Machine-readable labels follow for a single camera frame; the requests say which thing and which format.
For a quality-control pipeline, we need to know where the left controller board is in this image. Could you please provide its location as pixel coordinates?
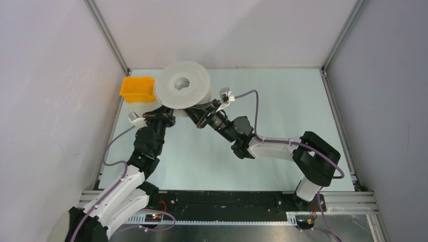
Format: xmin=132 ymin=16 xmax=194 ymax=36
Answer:
xmin=144 ymin=213 xmax=163 ymax=223

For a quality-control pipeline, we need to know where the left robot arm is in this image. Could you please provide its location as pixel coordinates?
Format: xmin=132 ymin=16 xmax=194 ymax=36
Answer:
xmin=65 ymin=106 xmax=176 ymax=241

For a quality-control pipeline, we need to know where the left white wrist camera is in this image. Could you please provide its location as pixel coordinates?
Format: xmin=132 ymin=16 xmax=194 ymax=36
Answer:
xmin=128 ymin=111 xmax=147 ymax=129

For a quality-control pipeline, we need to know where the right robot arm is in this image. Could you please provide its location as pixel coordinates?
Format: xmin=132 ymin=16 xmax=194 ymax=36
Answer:
xmin=184 ymin=102 xmax=344 ymax=211

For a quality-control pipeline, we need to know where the right controller board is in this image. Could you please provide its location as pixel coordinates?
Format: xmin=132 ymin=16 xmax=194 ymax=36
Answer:
xmin=296 ymin=219 xmax=315 ymax=231

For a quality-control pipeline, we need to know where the purple camera cable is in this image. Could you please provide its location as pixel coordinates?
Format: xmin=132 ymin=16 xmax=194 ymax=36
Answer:
xmin=69 ymin=126 xmax=136 ymax=242
xmin=234 ymin=89 xmax=346 ymax=241

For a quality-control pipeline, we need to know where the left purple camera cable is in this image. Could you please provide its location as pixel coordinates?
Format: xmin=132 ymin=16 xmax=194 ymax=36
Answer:
xmin=69 ymin=126 xmax=136 ymax=242

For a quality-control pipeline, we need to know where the aluminium frame rail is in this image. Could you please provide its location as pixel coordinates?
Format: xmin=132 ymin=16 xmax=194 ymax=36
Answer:
xmin=76 ymin=190 xmax=380 ymax=226

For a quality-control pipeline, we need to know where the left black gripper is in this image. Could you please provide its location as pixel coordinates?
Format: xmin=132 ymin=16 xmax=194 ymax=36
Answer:
xmin=142 ymin=98 xmax=177 ymax=154

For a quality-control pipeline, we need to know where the controller board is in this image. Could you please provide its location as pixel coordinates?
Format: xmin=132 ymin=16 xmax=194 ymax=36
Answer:
xmin=296 ymin=219 xmax=315 ymax=231
xmin=144 ymin=213 xmax=163 ymax=223

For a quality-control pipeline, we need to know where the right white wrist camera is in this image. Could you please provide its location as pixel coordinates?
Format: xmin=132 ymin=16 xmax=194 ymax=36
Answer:
xmin=216 ymin=87 xmax=235 ymax=112

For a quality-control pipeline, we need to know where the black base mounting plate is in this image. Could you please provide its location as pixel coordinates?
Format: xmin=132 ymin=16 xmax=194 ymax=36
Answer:
xmin=158 ymin=190 xmax=327 ymax=223

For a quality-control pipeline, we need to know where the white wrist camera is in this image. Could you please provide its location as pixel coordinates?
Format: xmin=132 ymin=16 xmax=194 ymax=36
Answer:
xmin=216 ymin=87 xmax=235 ymax=112
xmin=128 ymin=111 xmax=147 ymax=129

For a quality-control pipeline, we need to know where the orange plastic bin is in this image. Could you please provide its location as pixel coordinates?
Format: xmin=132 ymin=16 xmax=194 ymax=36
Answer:
xmin=119 ymin=77 xmax=157 ymax=103

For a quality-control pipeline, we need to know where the white perforated cable spool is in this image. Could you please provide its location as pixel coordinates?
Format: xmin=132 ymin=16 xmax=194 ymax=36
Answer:
xmin=153 ymin=61 xmax=212 ymax=117

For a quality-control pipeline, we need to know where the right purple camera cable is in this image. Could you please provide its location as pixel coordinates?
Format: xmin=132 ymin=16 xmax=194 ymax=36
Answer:
xmin=234 ymin=89 xmax=346 ymax=241

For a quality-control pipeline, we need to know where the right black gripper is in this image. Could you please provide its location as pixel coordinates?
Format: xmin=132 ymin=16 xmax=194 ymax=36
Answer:
xmin=183 ymin=98 xmax=236 ymax=143

